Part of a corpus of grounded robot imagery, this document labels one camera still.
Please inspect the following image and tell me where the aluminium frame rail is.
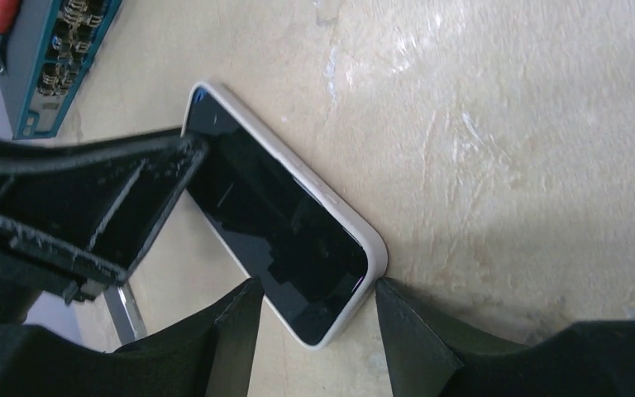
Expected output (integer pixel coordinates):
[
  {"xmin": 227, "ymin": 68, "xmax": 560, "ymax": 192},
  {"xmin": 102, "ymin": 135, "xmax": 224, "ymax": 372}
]
[{"xmin": 103, "ymin": 284, "xmax": 148, "ymax": 345}]

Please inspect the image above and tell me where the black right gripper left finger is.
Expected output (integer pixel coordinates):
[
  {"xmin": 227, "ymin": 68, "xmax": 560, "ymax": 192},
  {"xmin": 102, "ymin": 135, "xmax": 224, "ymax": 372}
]
[{"xmin": 0, "ymin": 279, "xmax": 264, "ymax": 396}]

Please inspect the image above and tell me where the phone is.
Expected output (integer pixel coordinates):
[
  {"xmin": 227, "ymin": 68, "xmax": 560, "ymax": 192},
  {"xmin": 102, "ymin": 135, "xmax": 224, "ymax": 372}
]
[{"xmin": 182, "ymin": 81, "xmax": 389, "ymax": 350}]

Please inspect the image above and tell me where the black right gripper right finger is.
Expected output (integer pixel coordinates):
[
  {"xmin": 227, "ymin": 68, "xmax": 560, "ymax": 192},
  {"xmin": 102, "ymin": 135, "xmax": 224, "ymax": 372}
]
[{"xmin": 375, "ymin": 277, "xmax": 635, "ymax": 396}]

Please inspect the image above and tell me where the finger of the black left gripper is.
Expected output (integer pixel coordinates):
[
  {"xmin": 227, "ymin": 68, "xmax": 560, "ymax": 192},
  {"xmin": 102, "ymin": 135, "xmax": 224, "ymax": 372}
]
[{"xmin": 0, "ymin": 129, "xmax": 208, "ymax": 303}]

